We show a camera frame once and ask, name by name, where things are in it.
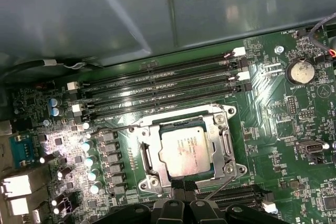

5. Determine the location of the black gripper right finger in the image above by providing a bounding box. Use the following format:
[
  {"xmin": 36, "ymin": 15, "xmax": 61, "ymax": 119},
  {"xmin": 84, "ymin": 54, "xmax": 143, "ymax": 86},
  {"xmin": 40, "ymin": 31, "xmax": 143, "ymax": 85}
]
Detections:
[{"xmin": 185, "ymin": 181, "xmax": 281, "ymax": 224}]

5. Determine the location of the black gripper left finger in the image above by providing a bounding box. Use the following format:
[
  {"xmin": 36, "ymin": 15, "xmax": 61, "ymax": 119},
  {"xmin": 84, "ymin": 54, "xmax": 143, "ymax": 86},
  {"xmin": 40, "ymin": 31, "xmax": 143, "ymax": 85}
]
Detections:
[{"xmin": 97, "ymin": 179, "xmax": 185, "ymax": 224}]

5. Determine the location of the thin metal locking lever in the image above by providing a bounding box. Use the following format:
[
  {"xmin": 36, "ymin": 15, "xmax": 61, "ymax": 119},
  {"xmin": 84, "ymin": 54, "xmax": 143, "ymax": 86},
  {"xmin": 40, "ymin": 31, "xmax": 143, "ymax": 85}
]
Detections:
[
  {"xmin": 204, "ymin": 174, "xmax": 237, "ymax": 201},
  {"xmin": 93, "ymin": 123, "xmax": 141, "ymax": 134}
]

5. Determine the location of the silver CPU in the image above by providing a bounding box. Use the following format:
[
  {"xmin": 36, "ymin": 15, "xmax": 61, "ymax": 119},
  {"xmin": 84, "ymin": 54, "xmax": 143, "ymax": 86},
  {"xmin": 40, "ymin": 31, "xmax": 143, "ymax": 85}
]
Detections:
[{"xmin": 156, "ymin": 120, "xmax": 216, "ymax": 178}]

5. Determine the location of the metal socket cover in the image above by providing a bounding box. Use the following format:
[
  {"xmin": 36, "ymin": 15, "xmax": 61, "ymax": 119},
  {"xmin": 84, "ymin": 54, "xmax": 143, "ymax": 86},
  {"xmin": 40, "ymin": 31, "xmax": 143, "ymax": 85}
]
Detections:
[{"xmin": 140, "ymin": 115, "xmax": 238, "ymax": 182}]

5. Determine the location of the black RAM slot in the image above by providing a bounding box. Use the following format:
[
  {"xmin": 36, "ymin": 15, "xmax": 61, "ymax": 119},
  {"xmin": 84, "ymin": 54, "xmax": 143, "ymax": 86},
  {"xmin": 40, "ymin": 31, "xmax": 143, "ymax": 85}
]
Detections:
[
  {"xmin": 71, "ymin": 71, "xmax": 250, "ymax": 116},
  {"xmin": 195, "ymin": 184, "xmax": 263, "ymax": 198},
  {"xmin": 82, "ymin": 82, "xmax": 251, "ymax": 124},
  {"xmin": 202, "ymin": 191, "xmax": 272, "ymax": 206},
  {"xmin": 209, "ymin": 198, "xmax": 278, "ymax": 214}
]

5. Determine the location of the CPU socket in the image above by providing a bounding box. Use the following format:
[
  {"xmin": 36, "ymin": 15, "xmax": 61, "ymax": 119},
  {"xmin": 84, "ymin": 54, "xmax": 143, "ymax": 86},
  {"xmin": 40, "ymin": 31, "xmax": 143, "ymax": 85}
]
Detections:
[{"xmin": 138, "ymin": 103, "xmax": 249, "ymax": 193}]

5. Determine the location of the green motherboard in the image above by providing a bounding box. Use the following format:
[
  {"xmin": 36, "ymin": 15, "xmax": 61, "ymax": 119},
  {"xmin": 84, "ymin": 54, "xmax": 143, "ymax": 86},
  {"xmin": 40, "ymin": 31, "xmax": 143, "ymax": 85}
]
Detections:
[{"xmin": 0, "ymin": 11, "xmax": 336, "ymax": 224}]

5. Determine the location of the internal USB port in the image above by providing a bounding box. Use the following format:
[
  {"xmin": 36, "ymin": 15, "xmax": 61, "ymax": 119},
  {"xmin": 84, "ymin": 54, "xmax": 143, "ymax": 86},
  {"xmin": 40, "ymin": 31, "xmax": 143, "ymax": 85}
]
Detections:
[{"xmin": 298, "ymin": 141, "xmax": 323, "ymax": 156}]

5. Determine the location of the silver port block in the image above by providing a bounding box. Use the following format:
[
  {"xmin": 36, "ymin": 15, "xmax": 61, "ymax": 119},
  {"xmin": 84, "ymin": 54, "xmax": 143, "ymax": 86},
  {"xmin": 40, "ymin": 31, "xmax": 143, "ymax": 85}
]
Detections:
[{"xmin": 0, "ymin": 174, "xmax": 34, "ymax": 217}]

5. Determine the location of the silver coin battery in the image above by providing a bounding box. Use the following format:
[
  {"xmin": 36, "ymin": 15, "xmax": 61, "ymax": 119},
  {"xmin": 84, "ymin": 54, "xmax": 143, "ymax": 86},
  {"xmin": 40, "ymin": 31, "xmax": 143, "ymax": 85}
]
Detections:
[{"xmin": 286, "ymin": 58, "xmax": 316, "ymax": 84}]

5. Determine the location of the black PC case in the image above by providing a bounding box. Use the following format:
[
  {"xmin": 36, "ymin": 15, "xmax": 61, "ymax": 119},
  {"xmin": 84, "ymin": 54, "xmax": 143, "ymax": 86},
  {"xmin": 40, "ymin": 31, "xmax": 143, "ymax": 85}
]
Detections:
[{"xmin": 0, "ymin": 0, "xmax": 336, "ymax": 162}]

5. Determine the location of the black cable white tape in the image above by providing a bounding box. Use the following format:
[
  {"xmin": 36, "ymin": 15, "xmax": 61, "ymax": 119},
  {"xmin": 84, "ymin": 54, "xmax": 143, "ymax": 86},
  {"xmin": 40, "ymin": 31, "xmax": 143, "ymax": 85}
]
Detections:
[{"xmin": 0, "ymin": 58, "xmax": 87, "ymax": 83}]

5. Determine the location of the thin black fan wire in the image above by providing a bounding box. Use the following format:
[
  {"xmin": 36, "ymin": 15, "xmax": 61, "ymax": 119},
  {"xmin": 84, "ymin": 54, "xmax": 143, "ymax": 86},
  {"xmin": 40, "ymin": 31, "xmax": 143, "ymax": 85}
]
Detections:
[{"xmin": 307, "ymin": 13, "xmax": 336, "ymax": 59}]

